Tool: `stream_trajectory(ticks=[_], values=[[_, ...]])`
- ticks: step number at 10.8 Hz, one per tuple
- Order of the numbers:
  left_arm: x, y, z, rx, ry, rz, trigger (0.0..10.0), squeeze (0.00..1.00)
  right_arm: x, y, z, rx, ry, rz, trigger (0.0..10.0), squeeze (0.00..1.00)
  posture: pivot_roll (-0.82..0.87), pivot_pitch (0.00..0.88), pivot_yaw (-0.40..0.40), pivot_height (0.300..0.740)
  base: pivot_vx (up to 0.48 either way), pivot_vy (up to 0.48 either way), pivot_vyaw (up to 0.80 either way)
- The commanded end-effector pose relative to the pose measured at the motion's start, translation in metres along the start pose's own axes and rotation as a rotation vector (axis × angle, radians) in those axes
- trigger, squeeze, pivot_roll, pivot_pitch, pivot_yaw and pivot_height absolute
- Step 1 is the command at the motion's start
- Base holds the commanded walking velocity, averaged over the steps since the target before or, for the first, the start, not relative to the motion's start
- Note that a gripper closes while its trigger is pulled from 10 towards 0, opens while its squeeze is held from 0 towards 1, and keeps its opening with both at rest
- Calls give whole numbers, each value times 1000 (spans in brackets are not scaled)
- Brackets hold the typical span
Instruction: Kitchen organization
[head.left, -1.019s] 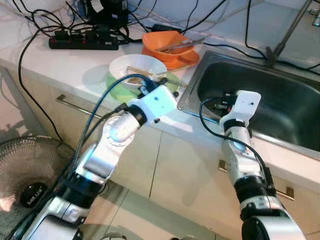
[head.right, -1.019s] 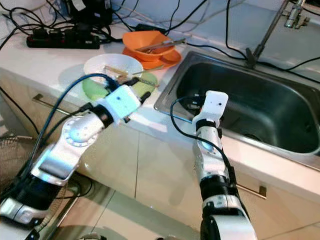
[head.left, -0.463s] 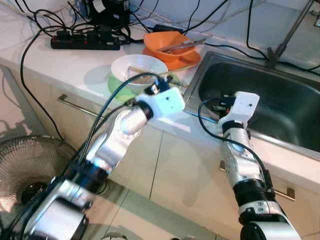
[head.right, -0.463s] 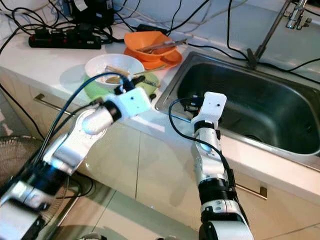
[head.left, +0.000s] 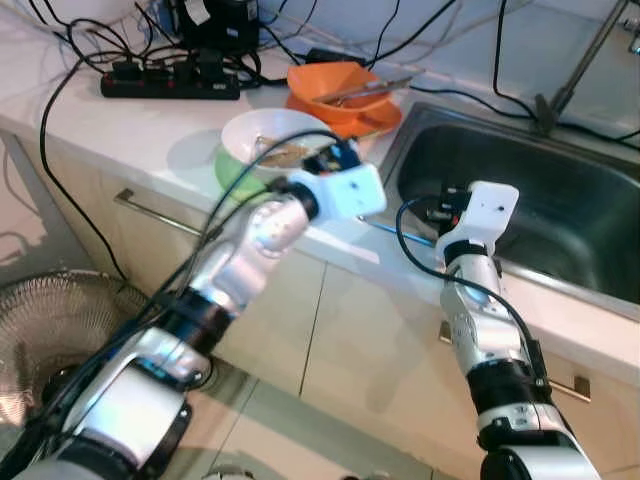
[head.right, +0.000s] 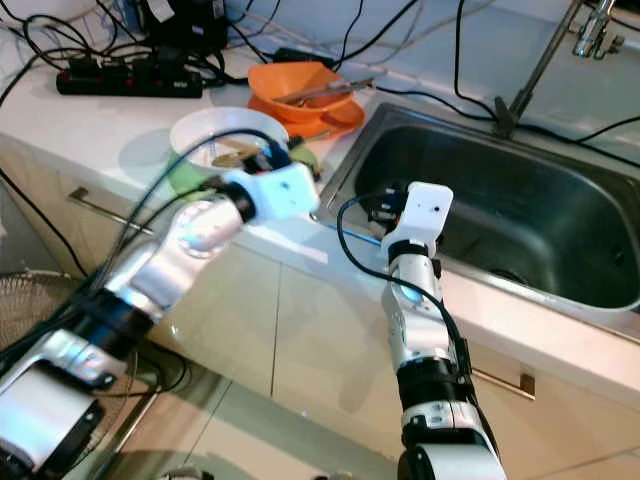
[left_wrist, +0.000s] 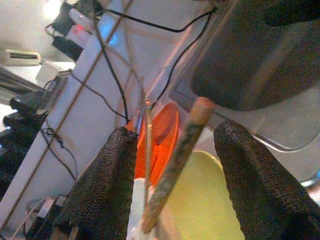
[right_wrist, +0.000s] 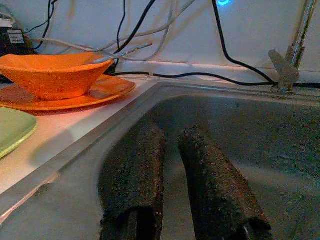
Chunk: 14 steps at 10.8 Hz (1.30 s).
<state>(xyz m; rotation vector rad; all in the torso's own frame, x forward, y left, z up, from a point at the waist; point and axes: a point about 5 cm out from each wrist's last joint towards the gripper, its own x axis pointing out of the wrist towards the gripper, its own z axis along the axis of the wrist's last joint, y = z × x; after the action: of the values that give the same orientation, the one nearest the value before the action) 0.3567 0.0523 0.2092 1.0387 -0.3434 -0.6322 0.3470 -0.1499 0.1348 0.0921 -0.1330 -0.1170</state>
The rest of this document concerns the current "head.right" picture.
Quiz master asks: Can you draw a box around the white ceramic bowl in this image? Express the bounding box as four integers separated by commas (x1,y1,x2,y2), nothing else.
168,107,291,181

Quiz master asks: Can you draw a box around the green plate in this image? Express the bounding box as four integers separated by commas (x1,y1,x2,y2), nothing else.
165,140,323,198

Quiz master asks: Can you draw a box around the white kitchen base cabinet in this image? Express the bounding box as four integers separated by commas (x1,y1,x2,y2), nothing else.
0,140,640,480

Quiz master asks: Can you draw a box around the brown wooden chopstick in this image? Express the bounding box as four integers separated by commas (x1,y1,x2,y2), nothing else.
210,140,261,166

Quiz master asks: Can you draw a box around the orange bowl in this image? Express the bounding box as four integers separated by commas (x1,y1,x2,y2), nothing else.
248,62,356,123

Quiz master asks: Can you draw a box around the orange plate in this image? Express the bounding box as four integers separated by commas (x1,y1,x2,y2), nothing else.
250,95,366,139

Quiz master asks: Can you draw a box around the black power adapter brick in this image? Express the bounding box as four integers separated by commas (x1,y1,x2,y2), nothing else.
272,47,331,69

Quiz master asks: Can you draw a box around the stainless steel sink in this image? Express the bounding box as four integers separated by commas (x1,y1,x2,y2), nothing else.
320,100,640,336

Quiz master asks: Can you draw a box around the grey gooseneck faucet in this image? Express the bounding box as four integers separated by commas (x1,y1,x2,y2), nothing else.
493,0,586,138

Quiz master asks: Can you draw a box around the black battery charger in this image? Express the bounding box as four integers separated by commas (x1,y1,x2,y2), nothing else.
140,0,226,51

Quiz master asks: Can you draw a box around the black power strip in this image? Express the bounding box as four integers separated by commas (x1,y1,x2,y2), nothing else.
57,58,203,99

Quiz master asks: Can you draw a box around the chrome tap valve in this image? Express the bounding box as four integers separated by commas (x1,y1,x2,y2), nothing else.
573,0,626,59

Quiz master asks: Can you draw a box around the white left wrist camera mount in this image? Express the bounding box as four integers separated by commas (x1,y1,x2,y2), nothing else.
225,163,319,223

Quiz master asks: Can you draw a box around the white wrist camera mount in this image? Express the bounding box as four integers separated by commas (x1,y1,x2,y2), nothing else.
225,163,319,223
382,182,454,251

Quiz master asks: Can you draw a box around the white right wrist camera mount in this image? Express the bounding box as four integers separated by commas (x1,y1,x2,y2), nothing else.
382,182,454,251

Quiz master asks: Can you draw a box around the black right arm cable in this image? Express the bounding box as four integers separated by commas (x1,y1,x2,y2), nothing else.
336,192,473,401

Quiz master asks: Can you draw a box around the silver cabinet handle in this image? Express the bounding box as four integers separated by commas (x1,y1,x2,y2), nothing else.
68,186,161,236
468,365,538,399

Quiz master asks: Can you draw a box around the black power cable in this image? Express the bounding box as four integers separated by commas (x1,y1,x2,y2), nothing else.
330,0,421,61
0,165,91,276
455,0,511,123

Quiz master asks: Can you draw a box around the wire mesh floor fan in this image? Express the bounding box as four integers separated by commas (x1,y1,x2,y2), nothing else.
0,270,66,346

